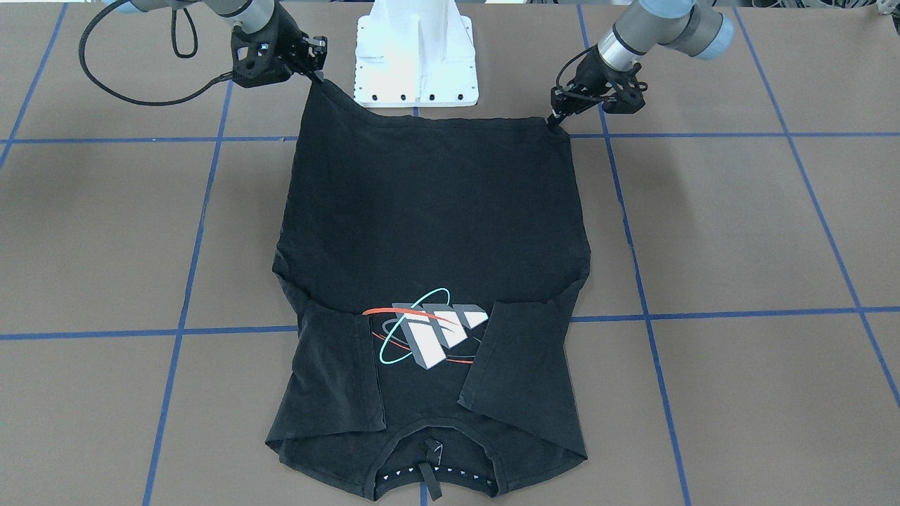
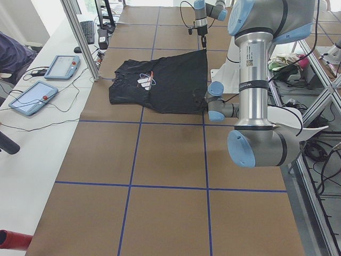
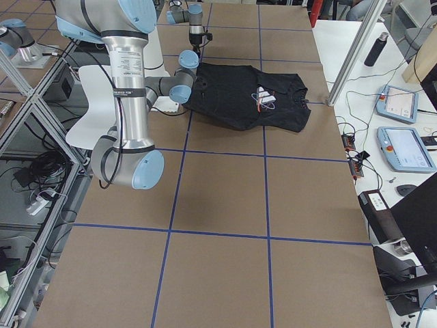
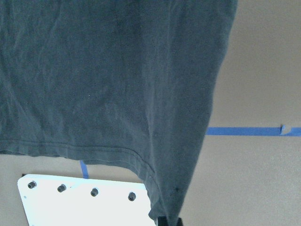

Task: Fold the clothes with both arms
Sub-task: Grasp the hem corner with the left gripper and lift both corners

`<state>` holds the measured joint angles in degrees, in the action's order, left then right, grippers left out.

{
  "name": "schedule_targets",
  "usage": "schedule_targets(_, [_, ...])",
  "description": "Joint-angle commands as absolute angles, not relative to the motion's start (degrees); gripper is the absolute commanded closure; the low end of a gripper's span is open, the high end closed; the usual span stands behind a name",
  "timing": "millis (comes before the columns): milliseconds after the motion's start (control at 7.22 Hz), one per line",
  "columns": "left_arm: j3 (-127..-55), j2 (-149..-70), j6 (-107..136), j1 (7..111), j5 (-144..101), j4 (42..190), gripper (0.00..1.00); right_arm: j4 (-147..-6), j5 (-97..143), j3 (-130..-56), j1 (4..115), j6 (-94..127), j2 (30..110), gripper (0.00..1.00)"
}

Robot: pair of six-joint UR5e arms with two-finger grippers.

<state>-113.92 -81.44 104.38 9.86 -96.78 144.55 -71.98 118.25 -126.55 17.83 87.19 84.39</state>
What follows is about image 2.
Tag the black t-shirt with logo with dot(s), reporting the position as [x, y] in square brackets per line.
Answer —
[164, 85]

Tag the pile of colourful cloths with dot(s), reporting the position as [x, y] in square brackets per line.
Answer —
[287, 67]

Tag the black power adapter box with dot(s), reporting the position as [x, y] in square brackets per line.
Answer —
[103, 41]

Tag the black computer keyboard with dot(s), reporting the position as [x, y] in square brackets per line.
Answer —
[88, 31]

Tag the black computer mouse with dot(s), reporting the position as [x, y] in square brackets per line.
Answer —
[77, 49]

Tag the upper blue teach pendant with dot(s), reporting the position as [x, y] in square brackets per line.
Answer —
[63, 67]

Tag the blue teach pendant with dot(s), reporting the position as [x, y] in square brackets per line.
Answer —
[63, 67]
[34, 98]

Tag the lower blue teach pendant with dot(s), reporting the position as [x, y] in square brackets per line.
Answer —
[34, 98]

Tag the seated person in purple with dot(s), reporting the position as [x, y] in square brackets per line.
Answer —
[15, 58]

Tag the red cylinder object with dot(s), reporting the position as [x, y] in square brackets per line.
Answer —
[15, 241]

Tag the white pedestal column base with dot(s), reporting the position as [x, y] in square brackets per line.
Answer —
[228, 74]

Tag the aluminium frame post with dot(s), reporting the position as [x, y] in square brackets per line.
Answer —
[79, 36]

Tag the aluminium side frame rack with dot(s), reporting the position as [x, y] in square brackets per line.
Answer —
[313, 180]

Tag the black foam handle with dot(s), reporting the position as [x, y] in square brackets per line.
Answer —
[8, 145]

